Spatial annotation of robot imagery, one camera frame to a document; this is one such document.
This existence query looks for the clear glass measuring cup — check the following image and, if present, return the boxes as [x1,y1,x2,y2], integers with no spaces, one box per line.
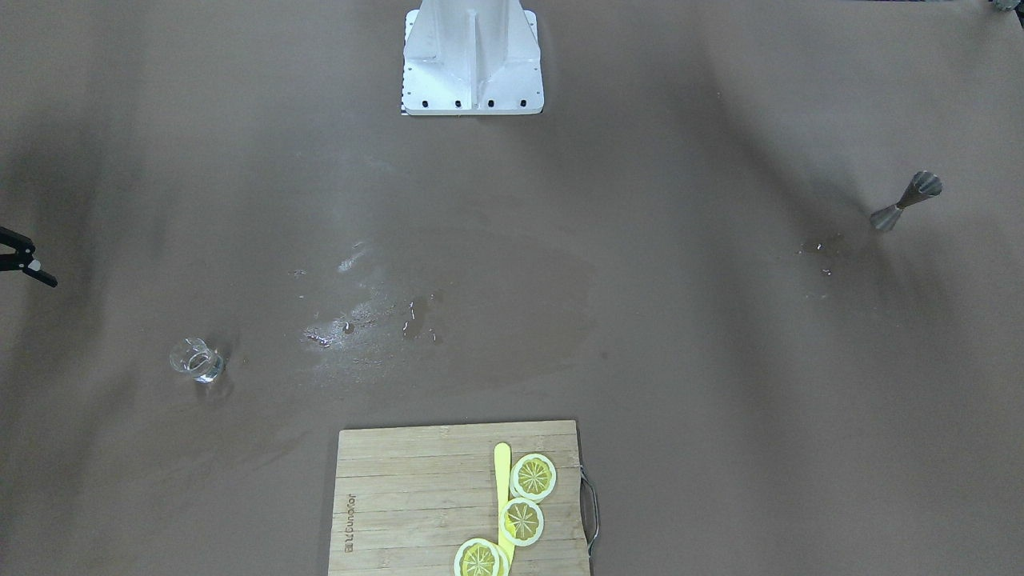
[169,337,226,384]

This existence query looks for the steel double jigger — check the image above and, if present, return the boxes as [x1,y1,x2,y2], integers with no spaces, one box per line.
[868,170,943,232]

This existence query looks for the bamboo cutting board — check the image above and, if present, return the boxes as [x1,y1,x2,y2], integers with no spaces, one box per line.
[326,420,592,575]

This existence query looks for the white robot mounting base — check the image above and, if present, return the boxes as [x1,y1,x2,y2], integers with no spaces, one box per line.
[400,1,545,116]

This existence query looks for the yellow plastic knife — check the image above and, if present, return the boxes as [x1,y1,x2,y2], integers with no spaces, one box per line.
[493,442,515,575]

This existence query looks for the lemon slice near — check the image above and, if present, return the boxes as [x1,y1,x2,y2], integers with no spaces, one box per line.
[451,538,510,576]

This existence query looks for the lemon slice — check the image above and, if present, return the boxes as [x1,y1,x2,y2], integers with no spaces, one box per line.
[451,538,510,576]
[509,453,558,503]
[498,498,546,547]

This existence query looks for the lemon slice far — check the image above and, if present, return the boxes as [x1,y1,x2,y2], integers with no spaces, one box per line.
[509,453,558,503]

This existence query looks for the lemon slice middle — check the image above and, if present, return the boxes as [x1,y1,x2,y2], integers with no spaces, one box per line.
[498,498,546,547]

